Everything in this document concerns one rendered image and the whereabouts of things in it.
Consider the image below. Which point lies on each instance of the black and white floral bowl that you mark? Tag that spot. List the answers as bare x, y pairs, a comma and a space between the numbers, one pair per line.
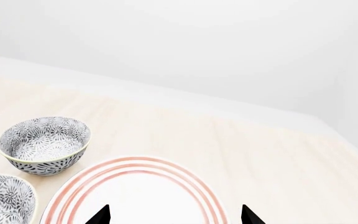
43, 144
2, 200

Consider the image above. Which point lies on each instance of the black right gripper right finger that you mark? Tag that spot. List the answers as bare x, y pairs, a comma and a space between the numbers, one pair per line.
250, 216

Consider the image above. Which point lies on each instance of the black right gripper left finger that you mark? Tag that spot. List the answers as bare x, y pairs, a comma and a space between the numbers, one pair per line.
101, 217

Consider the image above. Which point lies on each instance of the white plate with red rings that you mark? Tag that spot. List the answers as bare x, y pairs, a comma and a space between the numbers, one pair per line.
141, 193

